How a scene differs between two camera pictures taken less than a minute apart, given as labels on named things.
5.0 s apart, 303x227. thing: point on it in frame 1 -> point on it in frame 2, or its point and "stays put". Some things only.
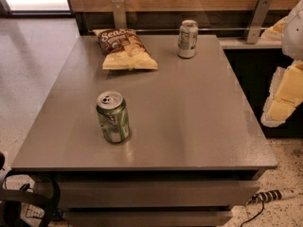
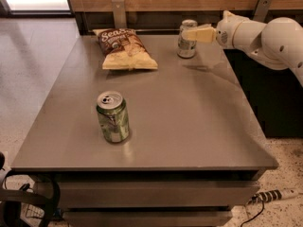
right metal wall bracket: x=258 y=19 stays put
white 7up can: x=187 y=37 stays put
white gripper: x=294 y=37 -> x=224 y=32
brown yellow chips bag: x=123 y=49 stays put
